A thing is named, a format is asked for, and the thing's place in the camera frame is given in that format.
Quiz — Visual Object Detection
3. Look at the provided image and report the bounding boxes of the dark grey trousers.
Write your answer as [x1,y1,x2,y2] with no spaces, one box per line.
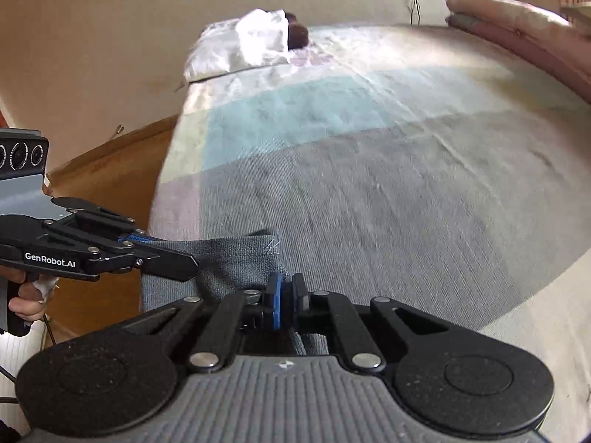
[140,229,329,356]

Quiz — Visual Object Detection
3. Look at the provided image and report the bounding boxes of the person left hand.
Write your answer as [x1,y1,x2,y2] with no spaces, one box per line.
[1,266,58,322]

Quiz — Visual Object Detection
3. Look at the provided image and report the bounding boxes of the striped pastel bed sheet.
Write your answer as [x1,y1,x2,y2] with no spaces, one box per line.
[149,27,590,442]

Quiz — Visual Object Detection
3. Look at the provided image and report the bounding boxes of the white cloth on bed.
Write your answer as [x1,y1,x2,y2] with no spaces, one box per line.
[183,9,290,83]

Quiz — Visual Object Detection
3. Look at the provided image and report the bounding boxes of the dark brown small object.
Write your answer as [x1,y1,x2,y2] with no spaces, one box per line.
[286,12,308,50]

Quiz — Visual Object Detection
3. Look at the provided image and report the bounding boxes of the folded floral pink quilt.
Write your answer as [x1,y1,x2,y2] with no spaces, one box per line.
[446,0,590,102]

